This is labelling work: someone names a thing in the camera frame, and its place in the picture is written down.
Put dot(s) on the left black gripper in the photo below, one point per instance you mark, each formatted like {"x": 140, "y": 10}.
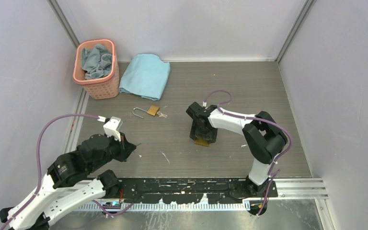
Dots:
{"x": 126, "y": 147}

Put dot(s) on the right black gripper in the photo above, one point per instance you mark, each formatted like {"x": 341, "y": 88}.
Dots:
{"x": 211, "y": 136}

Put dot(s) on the brass padlock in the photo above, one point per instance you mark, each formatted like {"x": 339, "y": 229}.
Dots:
{"x": 201, "y": 142}
{"x": 153, "y": 111}

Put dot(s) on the small silver key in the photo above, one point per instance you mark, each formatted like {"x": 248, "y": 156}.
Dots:
{"x": 160, "y": 114}

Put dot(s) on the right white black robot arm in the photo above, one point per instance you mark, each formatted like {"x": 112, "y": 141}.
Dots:
{"x": 266, "y": 140}

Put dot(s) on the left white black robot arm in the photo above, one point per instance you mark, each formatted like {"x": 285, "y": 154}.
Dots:
{"x": 48, "y": 203}

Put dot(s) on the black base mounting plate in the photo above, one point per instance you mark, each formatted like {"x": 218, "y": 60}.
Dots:
{"x": 189, "y": 190}

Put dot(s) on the pink plastic laundry basket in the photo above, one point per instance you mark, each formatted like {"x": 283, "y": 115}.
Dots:
{"x": 100, "y": 88}

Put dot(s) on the light blue folded towel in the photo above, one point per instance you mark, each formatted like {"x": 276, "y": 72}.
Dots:
{"x": 145, "y": 76}

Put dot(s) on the grey-blue cloth in basket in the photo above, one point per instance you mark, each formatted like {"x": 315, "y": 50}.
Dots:
{"x": 96, "y": 62}

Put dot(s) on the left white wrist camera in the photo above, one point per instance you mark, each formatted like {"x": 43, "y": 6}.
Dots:
{"x": 111, "y": 127}

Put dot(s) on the aluminium rail frame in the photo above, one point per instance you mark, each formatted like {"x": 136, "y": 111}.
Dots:
{"x": 287, "y": 189}

